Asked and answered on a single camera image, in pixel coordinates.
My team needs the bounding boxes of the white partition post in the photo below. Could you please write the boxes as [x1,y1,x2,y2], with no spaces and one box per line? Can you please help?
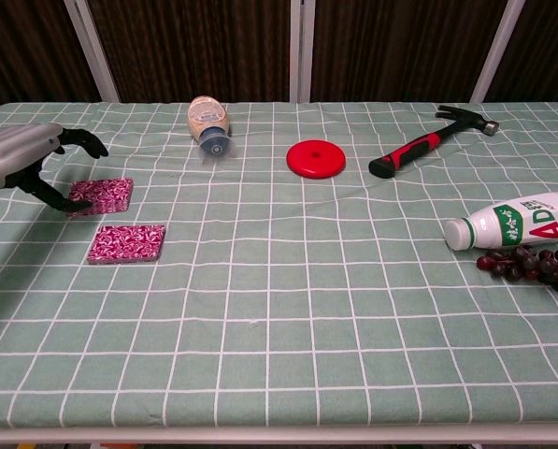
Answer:
[469,0,527,104]
[289,0,317,104]
[63,0,122,104]

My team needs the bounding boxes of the red round plastic disc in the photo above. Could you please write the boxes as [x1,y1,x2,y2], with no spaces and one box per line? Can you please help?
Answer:
[286,139,347,180]

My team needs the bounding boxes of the red black claw hammer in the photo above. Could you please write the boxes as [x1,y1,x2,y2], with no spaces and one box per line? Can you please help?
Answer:
[368,105,500,180]

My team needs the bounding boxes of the dark red grape bunch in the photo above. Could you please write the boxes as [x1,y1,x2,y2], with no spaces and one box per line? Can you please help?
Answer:
[476,246,558,300]

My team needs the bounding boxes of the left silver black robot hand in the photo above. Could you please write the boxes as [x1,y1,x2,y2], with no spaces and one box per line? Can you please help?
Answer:
[0,123,109,214]

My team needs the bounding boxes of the white AD milk bottle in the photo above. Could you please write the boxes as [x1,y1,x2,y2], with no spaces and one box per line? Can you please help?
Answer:
[443,188,558,253]

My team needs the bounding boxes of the green checked tablecloth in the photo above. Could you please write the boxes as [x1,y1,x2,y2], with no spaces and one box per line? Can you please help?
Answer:
[0,101,558,429]

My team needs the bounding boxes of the white table frame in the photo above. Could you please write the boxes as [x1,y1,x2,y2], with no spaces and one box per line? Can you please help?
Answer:
[0,424,558,445]

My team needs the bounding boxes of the beige sauce squeeze bottle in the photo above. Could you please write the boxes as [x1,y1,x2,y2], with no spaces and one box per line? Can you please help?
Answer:
[187,95,233,159]

